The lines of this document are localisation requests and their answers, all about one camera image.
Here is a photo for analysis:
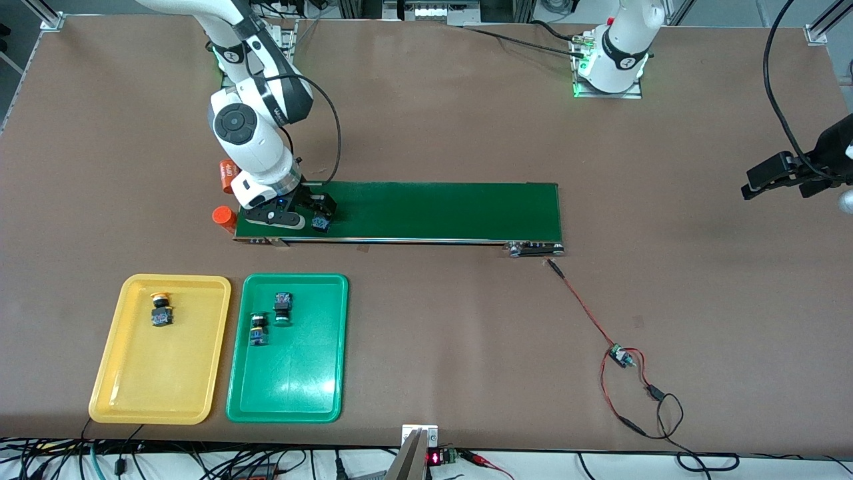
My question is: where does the red black conveyor cable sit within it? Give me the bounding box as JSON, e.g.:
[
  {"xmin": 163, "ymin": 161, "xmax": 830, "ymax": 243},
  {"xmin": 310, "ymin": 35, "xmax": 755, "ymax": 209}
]
[{"xmin": 546, "ymin": 259, "xmax": 617, "ymax": 353}]

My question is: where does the green plastic tray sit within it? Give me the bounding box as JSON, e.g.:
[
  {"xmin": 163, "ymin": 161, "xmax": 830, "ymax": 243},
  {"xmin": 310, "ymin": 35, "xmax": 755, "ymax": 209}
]
[{"xmin": 226, "ymin": 273, "xmax": 350, "ymax": 424}]

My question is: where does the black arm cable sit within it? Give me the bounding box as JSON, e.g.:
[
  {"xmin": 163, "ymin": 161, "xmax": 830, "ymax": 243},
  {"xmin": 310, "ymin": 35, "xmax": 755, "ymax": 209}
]
[
  {"xmin": 763, "ymin": 0, "xmax": 844, "ymax": 184},
  {"xmin": 263, "ymin": 72, "xmax": 343, "ymax": 186}
]

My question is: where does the metal frame with lights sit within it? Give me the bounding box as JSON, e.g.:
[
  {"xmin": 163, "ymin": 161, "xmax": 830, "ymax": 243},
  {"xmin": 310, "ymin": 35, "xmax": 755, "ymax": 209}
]
[{"xmin": 381, "ymin": 0, "xmax": 482, "ymax": 27}]

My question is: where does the green belt conveyor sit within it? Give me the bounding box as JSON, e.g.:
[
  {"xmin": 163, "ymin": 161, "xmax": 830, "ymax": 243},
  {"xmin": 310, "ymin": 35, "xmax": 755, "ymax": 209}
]
[{"xmin": 233, "ymin": 178, "xmax": 566, "ymax": 258}]

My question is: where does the red black cable long loop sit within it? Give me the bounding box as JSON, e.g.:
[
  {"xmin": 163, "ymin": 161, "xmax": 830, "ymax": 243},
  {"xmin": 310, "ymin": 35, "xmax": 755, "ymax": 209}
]
[{"xmin": 600, "ymin": 350, "xmax": 667, "ymax": 441}]

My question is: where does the red black cable short lead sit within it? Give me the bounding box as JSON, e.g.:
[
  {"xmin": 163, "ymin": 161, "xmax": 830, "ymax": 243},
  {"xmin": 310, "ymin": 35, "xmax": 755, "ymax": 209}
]
[{"xmin": 626, "ymin": 348, "xmax": 740, "ymax": 473}]

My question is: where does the black cable on table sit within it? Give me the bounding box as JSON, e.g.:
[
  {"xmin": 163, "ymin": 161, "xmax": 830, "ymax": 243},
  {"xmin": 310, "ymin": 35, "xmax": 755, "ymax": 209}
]
[{"xmin": 463, "ymin": 20, "xmax": 587, "ymax": 61}]

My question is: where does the aluminium arm base plate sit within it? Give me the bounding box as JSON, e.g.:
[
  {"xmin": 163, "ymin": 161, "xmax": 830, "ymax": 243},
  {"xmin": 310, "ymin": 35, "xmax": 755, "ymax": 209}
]
[
  {"xmin": 221, "ymin": 19, "xmax": 298, "ymax": 91},
  {"xmin": 570, "ymin": 30, "xmax": 644, "ymax": 100}
]

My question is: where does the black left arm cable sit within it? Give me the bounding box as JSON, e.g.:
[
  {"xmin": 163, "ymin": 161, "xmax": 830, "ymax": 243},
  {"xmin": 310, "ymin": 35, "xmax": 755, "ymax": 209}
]
[{"xmin": 763, "ymin": 0, "xmax": 844, "ymax": 184}]

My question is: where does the aluminium extrusion post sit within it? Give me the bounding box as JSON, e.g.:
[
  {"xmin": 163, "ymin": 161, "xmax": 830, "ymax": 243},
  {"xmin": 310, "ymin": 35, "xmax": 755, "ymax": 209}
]
[
  {"xmin": 804, "ymin": 0, "xmax": 853, "ymax": 45},
  {"xmin": 22, "ymin": 0, "xmax": 65, "ymax": 31}
]

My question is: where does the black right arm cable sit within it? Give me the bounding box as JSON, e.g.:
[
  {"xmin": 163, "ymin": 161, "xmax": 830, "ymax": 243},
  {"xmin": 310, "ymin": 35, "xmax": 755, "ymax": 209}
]
[{"xmin": 263, "ymin": 72, "xmax": 343, "ymax": 186}]

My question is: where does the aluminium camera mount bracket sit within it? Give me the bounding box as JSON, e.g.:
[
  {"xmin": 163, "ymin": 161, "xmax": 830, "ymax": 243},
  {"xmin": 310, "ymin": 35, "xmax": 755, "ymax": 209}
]
[{"xmin": 385, "ymin": 424, "xmax": 440, "ymax": 480}]

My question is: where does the red clip lead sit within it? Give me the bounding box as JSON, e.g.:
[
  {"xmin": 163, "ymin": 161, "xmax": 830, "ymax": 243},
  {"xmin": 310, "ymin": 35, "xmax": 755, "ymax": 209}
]
[{"xmin": 460, "ymin": 451, "xmax": 515, "ymax": 480}]

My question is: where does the yellow plastic tray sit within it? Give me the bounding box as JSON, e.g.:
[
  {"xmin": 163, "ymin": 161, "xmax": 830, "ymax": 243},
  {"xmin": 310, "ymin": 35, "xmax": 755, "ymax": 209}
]
[{"xmin": 89, "ymin": 273, "xmax": 232, "ymax": 425}]

